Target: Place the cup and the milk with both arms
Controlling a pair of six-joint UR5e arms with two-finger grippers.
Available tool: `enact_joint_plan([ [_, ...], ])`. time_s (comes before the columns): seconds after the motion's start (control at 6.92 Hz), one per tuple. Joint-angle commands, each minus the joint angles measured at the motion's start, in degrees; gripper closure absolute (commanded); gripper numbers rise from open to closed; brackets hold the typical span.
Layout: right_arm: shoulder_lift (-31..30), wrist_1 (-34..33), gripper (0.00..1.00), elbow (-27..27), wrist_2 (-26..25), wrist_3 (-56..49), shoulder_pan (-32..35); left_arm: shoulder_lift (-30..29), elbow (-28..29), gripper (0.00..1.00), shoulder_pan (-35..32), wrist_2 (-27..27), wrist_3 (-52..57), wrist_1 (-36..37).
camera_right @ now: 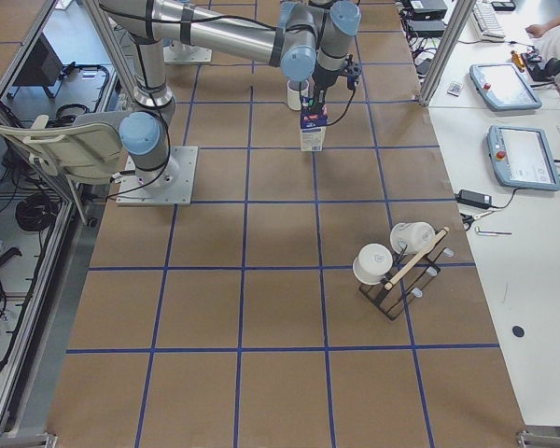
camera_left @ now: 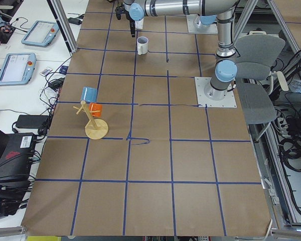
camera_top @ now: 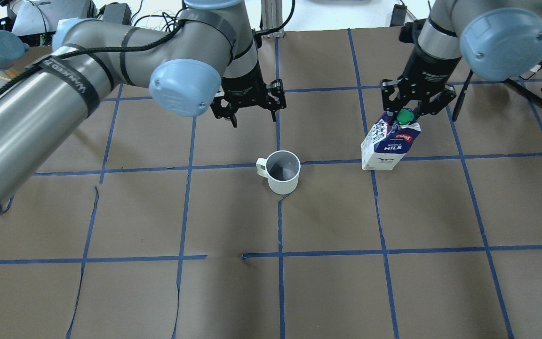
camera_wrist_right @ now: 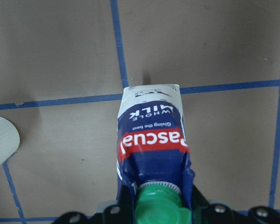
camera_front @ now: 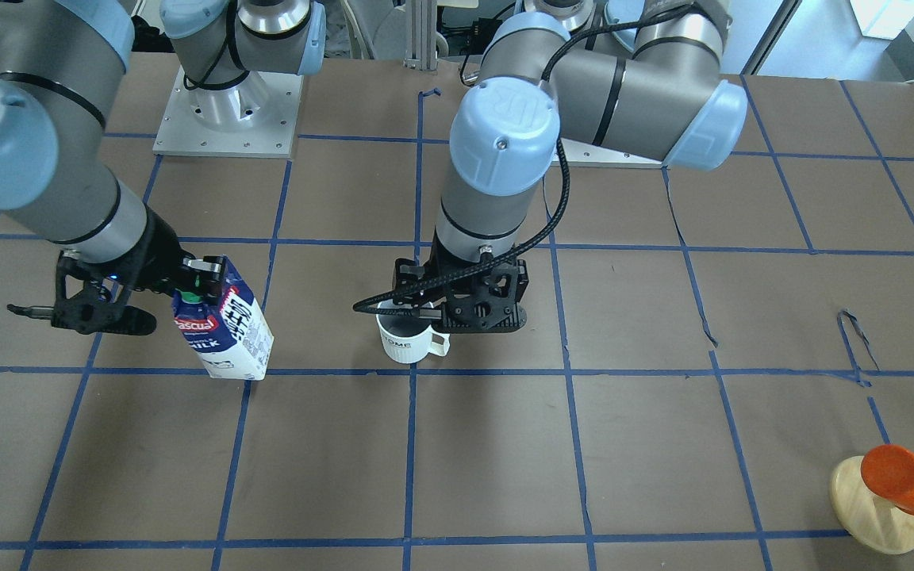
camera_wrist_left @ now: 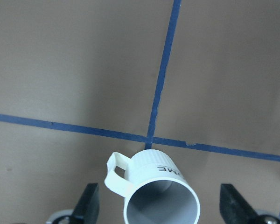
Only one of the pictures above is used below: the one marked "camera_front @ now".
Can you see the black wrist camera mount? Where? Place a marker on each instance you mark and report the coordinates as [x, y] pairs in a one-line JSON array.
[[89, 300]]

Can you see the white HOME mug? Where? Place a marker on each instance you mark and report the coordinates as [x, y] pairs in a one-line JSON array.
[[409, 339]]

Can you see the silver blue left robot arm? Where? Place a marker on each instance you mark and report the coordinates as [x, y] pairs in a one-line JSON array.
[[650, 88]]

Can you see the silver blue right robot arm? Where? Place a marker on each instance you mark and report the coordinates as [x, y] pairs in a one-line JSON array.
[[60, 65]]

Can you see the orange mug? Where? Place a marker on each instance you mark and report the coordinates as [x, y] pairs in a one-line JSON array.
[[888, 472]]

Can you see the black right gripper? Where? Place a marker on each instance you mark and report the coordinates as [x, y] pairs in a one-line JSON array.
[[152, 255]]

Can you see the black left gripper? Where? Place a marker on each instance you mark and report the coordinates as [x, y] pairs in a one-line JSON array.
[[405, 274]]

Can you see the aluminium frame post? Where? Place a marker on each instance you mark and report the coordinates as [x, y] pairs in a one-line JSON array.
[[420, 50]]

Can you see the blue white milk carton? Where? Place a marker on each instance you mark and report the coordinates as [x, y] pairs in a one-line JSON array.
[[221, 320]]

